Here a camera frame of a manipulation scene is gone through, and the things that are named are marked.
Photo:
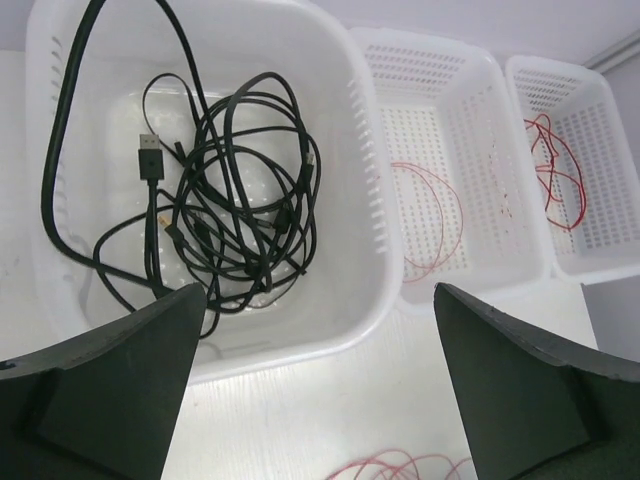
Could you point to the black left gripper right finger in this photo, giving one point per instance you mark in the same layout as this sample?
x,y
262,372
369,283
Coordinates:
x,y
535,405

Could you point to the white solid plastic tub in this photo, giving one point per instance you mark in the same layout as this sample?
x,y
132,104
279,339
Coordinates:
x,y
119,93

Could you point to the white perforated middle basket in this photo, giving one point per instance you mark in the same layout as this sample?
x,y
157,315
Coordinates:
x,y
470,213

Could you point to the white perforated right basket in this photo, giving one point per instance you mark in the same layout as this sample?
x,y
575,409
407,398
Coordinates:
x,y
583,168

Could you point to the white perforated basket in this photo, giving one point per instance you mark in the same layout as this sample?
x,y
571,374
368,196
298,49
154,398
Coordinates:
x,y
470,213
583,168

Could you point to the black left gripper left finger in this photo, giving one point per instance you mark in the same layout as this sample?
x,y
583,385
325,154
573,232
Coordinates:
x,y
103,404

